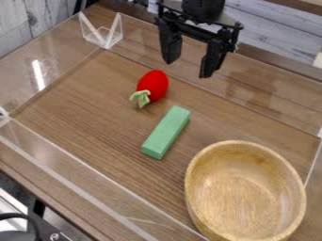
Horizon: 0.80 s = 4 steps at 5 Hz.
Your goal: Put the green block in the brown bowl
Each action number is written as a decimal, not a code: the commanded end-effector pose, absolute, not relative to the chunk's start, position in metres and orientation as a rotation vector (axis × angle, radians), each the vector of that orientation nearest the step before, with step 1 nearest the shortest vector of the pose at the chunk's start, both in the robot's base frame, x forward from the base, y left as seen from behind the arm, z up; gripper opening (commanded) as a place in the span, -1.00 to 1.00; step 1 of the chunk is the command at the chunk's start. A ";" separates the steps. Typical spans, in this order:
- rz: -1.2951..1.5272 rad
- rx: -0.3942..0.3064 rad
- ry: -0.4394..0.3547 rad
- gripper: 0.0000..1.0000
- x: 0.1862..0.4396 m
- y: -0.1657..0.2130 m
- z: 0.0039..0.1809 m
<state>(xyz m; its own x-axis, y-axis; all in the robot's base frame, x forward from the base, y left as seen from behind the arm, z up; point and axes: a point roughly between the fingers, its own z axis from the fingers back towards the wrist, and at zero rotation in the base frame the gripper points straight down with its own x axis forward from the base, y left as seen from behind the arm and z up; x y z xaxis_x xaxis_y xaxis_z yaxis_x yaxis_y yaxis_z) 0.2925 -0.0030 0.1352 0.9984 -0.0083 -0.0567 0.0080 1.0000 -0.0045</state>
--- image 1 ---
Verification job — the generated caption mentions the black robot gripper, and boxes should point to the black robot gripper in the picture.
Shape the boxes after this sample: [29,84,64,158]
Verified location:
[156,0,244,78]

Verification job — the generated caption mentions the green rectangular block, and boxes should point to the green rectangular block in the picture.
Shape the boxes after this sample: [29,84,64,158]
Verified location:
[140,105,191,160]

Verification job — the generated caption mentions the brown wooden bowl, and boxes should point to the brown wooden bowl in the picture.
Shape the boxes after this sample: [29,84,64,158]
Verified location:
[184,140,307,241]

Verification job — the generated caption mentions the red plush strawberry toy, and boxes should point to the red plush strawberry toy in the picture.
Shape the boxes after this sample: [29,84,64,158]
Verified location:
[129,70,168,108]

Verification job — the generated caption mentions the clear acrylic corner bracket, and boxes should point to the clear acrylic corner bracket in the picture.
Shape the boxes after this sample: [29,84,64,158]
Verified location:
[77,12,122,50]

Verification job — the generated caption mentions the clear acrylic tray enclosure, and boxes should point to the clear acrylic tray enclosure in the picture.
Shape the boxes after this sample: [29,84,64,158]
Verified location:
[0,15,322,241]

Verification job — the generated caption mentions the black metal table frame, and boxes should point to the black metal table frame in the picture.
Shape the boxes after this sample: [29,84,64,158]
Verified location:
[28,199,90,241]

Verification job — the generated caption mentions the black cable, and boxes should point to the black cable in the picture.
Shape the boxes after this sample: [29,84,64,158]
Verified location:
[0,212,34,241]

